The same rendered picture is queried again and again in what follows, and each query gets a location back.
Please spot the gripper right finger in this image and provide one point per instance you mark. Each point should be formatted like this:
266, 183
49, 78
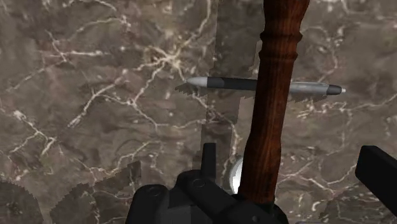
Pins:
380, 173

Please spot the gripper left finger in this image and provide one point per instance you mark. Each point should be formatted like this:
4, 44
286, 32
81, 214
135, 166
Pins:
198, 192

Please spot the grey and black pen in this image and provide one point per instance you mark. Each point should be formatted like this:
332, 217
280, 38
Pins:
229, 83

